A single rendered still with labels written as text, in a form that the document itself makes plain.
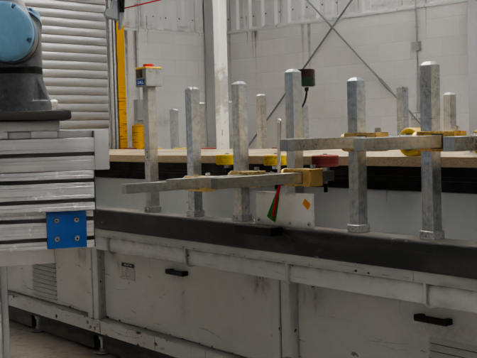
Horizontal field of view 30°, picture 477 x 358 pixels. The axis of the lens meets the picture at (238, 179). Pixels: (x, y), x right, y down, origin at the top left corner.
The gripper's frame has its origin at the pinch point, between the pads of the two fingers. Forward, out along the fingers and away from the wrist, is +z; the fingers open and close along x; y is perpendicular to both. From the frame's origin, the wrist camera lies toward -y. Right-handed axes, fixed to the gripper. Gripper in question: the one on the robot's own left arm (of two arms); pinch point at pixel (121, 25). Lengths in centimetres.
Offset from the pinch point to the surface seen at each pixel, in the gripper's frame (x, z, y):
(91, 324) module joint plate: -124, 118, 2
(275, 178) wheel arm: 38, 47, -37
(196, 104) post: -16.4, 24.0, -26.0
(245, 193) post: 7, 53, -36
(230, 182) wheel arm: 45, 47, -22
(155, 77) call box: -38.5, 13.4, -16.1
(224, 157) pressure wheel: -15, 42, -35
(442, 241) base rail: 79, 62, -66
